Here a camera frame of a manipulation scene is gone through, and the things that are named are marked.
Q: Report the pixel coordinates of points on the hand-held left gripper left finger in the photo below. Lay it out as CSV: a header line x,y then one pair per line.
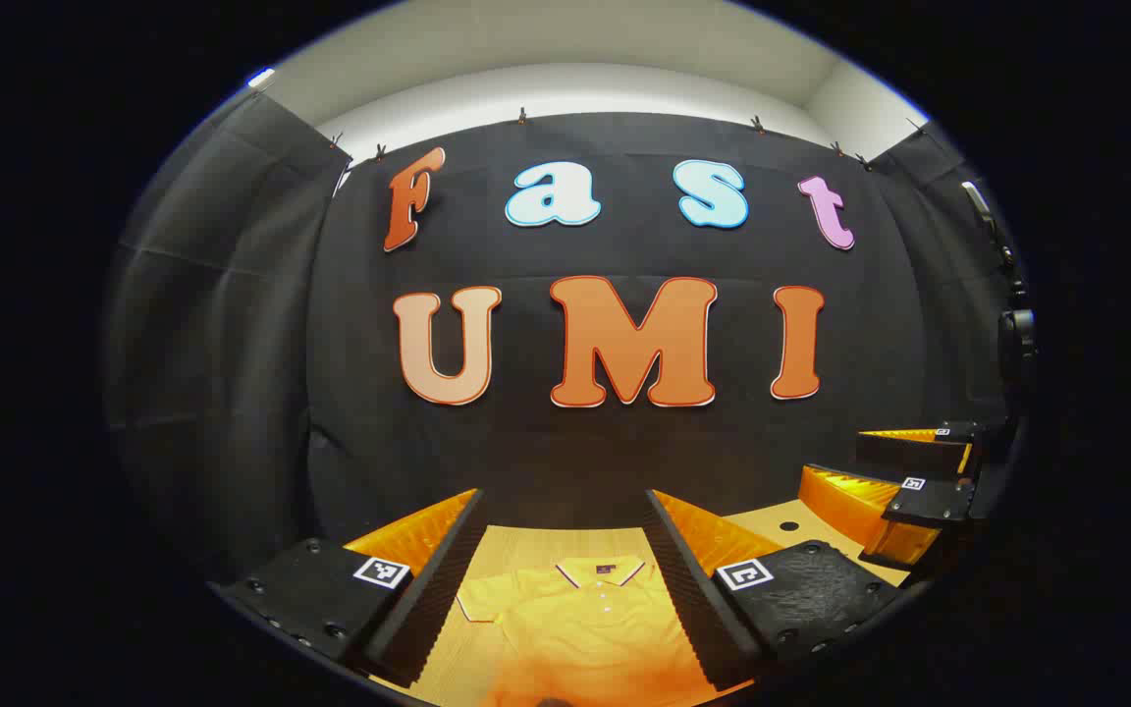
x,y
438,589

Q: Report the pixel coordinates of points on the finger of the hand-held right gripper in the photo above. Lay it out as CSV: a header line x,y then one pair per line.
x,y
904,454
929,501

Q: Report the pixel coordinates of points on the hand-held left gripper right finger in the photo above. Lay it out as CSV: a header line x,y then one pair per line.
x,y
688,599

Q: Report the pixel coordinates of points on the orange polo T-shirt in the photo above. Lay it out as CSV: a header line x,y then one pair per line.
x,y
585,638

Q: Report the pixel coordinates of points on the black backdrop cloth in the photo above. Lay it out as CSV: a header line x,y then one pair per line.
x,y
575,452

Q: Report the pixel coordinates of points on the white light fixture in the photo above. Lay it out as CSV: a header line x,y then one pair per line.
x,y
261,78

